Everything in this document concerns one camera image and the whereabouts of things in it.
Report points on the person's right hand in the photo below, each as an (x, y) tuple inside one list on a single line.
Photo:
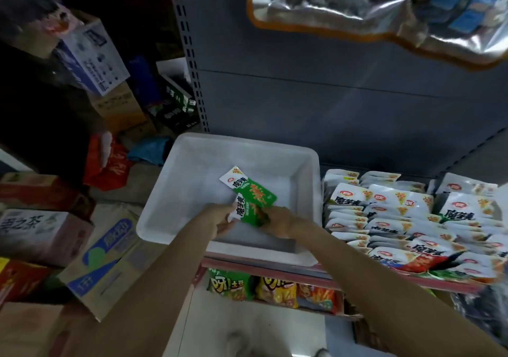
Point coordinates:
[(279, 222)]

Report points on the person's left hand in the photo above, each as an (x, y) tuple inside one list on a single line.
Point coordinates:
[(214, 216)]

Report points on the white plastic bin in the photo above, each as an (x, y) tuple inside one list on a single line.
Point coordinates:
[(174, 202)]

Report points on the gold display box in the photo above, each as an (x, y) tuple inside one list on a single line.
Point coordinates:
[(325, 210)]

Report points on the blue display box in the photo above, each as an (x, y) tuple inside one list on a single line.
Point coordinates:
[(381, 180)]

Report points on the blue konjac snack packet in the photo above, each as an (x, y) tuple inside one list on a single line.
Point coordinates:
[(393, 256)]

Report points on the red display box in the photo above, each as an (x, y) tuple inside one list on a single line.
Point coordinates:
[(421, 250)]

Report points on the red konjac snack packet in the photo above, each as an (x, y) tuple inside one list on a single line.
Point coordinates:
[(428, 254)]

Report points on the green display box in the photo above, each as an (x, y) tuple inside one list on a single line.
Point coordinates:
[(464, 186)]

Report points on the orange display box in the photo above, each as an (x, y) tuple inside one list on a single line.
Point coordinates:
[(496, 250)]

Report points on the person's left forearm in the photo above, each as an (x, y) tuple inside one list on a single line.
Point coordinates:
[(127, 297)]

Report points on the person's right forearm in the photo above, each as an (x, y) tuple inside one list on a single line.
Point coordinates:
[(389, 297)]

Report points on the blue print cardboard carton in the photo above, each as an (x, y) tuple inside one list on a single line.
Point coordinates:
[(103, 261)]

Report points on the person's left shoe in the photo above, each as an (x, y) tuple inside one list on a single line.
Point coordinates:
[(236, 343)]

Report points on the person's shoe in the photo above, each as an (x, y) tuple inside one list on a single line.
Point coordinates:
[(322, 353), (236, 343)]

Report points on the person's right shoe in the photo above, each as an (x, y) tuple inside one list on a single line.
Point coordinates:
[(322, 353)]

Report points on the plain brown cardboard carton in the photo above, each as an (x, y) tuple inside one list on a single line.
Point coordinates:
[(119, 107)]

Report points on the white blue carton box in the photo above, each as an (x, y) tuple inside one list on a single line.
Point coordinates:
[(91, 51)]

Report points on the orange trimmed toy snack bag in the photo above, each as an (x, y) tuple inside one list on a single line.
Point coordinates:
[(381, 4)]

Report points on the row of orange chip bags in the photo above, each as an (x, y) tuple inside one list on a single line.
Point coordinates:
[(274, 289)]

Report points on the blue plastic bag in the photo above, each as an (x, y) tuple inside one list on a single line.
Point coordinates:
[(149, 150)]

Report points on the red plastic bag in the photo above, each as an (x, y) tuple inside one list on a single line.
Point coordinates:
[(107, 162)]

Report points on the black green carton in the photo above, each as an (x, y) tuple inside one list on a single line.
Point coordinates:
[(176, 91)]

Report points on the pale printed carton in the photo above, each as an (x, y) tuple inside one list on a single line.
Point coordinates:
[(40, 235)]

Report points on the red yellow carton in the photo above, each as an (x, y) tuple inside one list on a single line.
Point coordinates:
[(20, 277)]

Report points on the black plastic wrapped bundle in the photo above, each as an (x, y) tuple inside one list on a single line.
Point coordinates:
[(484, 309)]

